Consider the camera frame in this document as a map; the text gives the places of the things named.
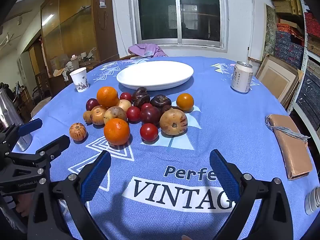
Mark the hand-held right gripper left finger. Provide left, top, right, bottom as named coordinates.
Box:
left=27, top=151, right=112, bottom=240

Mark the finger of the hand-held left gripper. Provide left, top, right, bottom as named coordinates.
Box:
left=11, top=134, right=71, bottom=167
left=0, top=118, right=43, bottom=153

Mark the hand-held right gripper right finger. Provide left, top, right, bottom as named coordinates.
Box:
left=209, top=149, right=294, bottom=240

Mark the striped orange passion fruit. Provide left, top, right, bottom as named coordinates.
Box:
left=69, top=122, right=87, bottom=141

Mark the orange mandarin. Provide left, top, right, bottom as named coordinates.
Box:
left=96, top=86, right=119, bottom=108
left=104, top=118, right=131, bottom=146

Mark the orange tan passion fruit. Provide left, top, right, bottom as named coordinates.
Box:
left=90, top=105, right=107, bottom=125

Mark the dark purple plum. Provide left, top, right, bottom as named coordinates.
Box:
left=86, top=98, right=100, bottom=111
left=140, top=107, right=162, bottom=126

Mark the large tan passion fruit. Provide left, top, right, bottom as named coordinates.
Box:
left=159, top=108, right=188, bottom=136

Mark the pale yellow passion fruit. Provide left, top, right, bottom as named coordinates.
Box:
left=116, top=99, right=132, bottom=112

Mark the orange yellow tomato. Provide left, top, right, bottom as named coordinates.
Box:
left=176, top=93, right=195, bottom=112

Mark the white oval plate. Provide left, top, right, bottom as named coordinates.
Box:
left=116, top=60, right=194, bottom=91

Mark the person's left forearm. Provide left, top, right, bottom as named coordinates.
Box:
left=0, top=194, right=25, bottom=233

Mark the person's left hand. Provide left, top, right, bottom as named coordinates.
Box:
left=14, top=192, right=32, bottom=217

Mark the silver metal bottle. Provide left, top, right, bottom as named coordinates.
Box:
left=0, top=87, right=33, bottom=152

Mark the dark wooden chair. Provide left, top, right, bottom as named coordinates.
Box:
left=34, top=70, right=52, bottom=98

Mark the blue printed tablecloth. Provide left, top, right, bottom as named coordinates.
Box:
left=11, top=56, right=317, bottom=240

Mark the white floral paper cup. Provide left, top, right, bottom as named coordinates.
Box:
left=69, top=67, right=90, bottom=93

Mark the white ribbed jar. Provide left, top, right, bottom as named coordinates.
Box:
left=304, top=186, right=320, bottom=215

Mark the white beverage can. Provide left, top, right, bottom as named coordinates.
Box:
left=230, top=61, right=253, bottom=93

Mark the wooden glass door cabinet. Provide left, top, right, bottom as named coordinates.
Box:
left=40, top=0, right=119, bottom=78

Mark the purple cloth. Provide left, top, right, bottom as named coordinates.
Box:
left=128, top=43, right=168, bottom=58

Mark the white metal shelf rack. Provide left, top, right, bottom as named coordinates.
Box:
left=287, top=0, right=320, bottom=140

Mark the stack of patterned gift boxes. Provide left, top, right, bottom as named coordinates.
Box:
left=271, top=0, right=320, bottom=110

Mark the white pipe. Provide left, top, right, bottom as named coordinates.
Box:
left=247, top=0, right=255, bottom=60

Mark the mottled green board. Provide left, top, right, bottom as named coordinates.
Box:
left=262, top=4, right=278, bottom=59

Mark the sliding glass window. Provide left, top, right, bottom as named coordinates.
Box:
left=127, top=0, right=229, bottom=53

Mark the wooden picture frame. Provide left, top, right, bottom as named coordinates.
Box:
left=255, top=54, right=304, bottom=108

